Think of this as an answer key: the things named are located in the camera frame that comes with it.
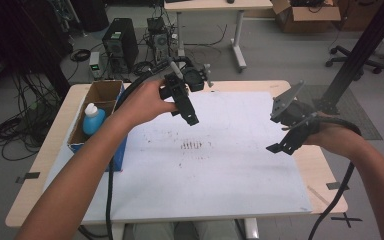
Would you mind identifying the black office chair base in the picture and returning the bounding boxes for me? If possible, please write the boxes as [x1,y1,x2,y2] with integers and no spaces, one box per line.
[324,44,384,76]

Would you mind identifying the open brown cardboard box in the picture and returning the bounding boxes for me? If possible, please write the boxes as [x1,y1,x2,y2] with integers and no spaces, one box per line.
[271,0,342,34]

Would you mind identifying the wooden table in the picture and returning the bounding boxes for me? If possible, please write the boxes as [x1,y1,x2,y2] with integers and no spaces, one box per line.
[5,79,349,240]

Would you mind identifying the blue cardboard box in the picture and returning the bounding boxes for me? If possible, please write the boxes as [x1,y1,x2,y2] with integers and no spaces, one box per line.
[67,79,128,173]

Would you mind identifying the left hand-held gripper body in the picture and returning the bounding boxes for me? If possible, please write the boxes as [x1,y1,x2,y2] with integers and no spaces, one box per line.
[159,55,215,102]

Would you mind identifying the white table mat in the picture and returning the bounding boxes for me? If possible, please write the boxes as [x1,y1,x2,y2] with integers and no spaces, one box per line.
[43,90,314,225]

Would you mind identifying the black metal stand post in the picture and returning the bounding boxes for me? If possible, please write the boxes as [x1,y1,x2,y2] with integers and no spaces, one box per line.
[313,0,384,115]

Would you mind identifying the dark curtain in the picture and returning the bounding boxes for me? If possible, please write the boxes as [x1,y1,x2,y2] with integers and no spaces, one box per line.
[0,0,75,99]

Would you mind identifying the open-frame computer tower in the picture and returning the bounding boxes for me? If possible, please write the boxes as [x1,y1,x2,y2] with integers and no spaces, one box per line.
[146,16,172,64]

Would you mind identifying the small white power device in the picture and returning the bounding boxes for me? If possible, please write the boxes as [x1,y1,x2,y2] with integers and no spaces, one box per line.
[88,51,102,80]

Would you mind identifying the bundle of black floor cables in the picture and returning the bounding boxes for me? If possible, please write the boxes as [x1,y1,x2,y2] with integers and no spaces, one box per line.
[0,71,68,162]

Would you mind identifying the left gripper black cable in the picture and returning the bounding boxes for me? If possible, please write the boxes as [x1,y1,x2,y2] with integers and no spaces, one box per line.
[105,70,168,240]

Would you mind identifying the person's right hand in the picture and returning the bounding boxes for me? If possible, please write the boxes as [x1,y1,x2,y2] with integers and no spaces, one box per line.
[303,114,365,158]

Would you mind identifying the wooden desk with white legs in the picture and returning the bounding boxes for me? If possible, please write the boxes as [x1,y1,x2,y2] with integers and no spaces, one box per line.
[163,0,274,73]

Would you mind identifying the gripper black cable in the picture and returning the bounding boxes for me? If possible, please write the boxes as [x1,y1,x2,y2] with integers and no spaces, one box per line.
[105,70,168,240]
[307,115,363,240]

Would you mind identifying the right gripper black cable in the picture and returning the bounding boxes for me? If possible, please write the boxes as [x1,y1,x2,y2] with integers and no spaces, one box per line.
[307,115,363,240]

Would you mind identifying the grey floor mat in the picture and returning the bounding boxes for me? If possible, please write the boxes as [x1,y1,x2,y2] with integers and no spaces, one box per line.
[295,84,383,141]

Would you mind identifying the blue bottle with white cap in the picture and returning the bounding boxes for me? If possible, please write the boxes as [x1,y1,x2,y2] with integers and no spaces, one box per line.
[82,102,107,136]

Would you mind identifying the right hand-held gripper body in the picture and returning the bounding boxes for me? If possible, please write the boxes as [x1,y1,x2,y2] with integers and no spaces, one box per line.
[269,79,321,130]

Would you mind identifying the coiled black cable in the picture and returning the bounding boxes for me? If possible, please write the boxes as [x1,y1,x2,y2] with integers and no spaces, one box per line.
[69,48,92,63]

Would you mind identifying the black tape cross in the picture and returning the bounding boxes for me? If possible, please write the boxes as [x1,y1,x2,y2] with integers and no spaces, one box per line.
[330,212,363,230]

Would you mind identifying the black computer tower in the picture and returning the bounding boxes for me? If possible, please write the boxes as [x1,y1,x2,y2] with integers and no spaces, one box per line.
[101,17,140,74]

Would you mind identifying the black tape strip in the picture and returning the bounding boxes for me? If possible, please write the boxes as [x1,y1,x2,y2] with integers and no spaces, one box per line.
[15,171,41,185]
[325,181,350,192]

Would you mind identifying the person's left hand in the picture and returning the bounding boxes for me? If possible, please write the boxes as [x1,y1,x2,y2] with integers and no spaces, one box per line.
[114,78,179,130]

